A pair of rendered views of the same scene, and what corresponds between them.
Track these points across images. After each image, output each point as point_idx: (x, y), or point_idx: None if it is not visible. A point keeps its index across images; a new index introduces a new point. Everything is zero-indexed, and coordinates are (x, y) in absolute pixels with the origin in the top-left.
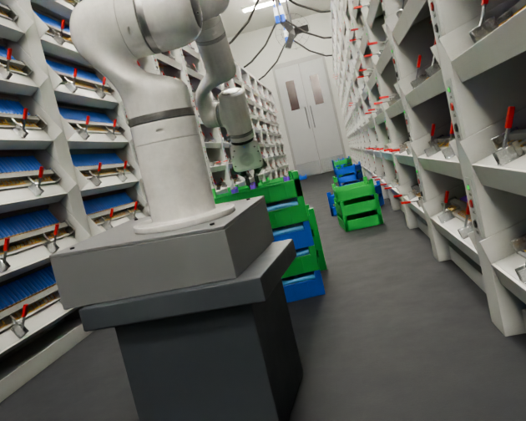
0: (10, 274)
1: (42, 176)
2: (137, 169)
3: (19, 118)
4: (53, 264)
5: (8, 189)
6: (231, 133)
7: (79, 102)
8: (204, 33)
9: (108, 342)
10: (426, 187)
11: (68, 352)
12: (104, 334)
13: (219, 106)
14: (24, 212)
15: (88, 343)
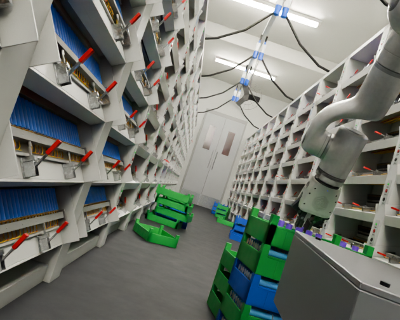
0: (26, 183)
1: (98, 91)
2: (140, 134)
3: (120, 19)
4: (360, 303)
5: (76, 82)
6: (328, 170)
7: (146, 44)
8: None
9: (65, 319)
10: None
11: (11, 306)
12: (56, 299)
13: (334, 138)
14: (62, 116)
15: (36, 304)
